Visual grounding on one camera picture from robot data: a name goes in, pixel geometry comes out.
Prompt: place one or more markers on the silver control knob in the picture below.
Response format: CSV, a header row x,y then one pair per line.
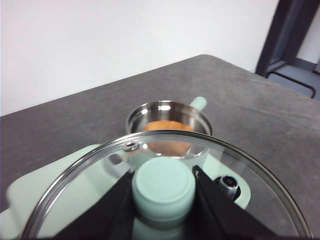
x,y
228,185

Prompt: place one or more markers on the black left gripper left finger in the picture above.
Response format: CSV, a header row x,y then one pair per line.
x,y
107,217

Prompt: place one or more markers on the dark grey door frame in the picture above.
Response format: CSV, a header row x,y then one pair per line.
x,y
277,37

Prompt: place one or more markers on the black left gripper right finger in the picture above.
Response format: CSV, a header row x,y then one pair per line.
x,y
225,215

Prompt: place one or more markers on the mint green steamer pot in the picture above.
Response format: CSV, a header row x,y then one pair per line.
x,y
175,110

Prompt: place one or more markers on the black metal tube frame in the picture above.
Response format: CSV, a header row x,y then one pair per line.
x,y
290,78

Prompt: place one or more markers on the brown potato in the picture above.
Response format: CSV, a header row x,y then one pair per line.
x,y
165,126

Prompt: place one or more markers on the glass pot lid green knob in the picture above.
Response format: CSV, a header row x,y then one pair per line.
x,y
162,180

